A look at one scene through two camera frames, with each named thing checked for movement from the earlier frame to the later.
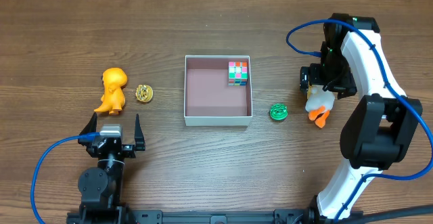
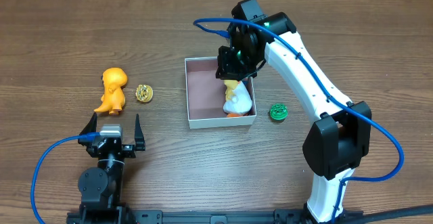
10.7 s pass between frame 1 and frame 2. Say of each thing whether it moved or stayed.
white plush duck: moved
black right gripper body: moved
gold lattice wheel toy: stayed
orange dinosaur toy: stayed
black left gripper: stayed
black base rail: stayed
